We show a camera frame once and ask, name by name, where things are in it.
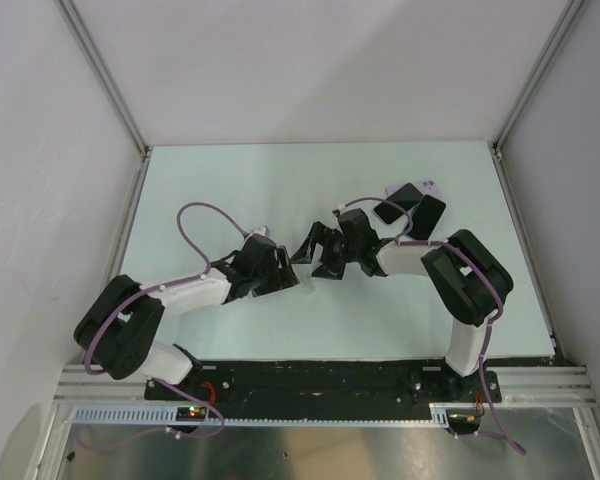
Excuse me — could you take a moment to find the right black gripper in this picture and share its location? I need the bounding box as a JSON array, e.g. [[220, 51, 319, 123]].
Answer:
[[290, 222, 360, 280]]

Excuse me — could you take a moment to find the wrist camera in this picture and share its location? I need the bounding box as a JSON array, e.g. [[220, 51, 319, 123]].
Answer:
[[332, 204, 348, 217], [244, 225, 270, 241]]

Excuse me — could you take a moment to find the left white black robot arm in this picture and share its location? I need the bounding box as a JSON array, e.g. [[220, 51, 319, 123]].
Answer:
[[73, 233, 299, 399]]

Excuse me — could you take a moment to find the purple cable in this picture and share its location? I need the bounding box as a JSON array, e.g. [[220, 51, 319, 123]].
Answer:
[[342, 194, 506, 361], [82, 201, 254, 376]]

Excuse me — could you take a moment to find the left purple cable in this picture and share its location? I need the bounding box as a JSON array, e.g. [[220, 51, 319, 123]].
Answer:
[[82, 201, 254, 376]]

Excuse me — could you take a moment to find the aluminium frame post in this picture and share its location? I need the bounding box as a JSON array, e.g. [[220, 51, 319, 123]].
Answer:
[[54, 0, 150, 158], [491, 0, 590, 159]]

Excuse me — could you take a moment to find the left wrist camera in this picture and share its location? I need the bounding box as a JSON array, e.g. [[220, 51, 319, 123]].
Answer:
[[244, 225, 270, 241]]

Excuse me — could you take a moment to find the left aluminium frame post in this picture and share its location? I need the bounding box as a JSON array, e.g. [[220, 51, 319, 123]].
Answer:
[[54, 0, 150, 158]]

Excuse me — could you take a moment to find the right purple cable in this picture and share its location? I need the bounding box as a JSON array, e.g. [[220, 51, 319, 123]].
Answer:
[[342, 194, 506, 361]]

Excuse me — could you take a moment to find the right aluminium frame post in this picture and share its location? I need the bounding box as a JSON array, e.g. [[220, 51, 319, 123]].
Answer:
[[491, 0, 590, 159]]

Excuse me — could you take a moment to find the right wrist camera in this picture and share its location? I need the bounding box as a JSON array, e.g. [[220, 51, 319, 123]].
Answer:
[[332, 204, 348, 217]]

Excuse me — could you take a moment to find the purple phone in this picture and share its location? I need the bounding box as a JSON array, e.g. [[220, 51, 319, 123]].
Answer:
[[385, 180, 443, 200]]

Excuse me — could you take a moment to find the black screen phone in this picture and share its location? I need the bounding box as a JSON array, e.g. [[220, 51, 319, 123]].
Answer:
[[407, 195, 447, 241], [373, 183, 423, 225]]

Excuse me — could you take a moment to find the aluminium front rail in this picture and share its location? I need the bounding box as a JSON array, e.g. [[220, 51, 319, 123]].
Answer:
[[53, 365, 597, 407]]

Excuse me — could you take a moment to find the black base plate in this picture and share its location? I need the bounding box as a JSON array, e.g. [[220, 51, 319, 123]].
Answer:
[[144, 357, 504, 421]]

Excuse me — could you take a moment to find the white slotted cable duct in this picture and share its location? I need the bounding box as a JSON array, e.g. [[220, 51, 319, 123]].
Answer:
[[72, 404, 449, 428]]

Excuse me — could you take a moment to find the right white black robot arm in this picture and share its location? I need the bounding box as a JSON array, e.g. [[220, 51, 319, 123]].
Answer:
[[291, 209, 514, 401]]

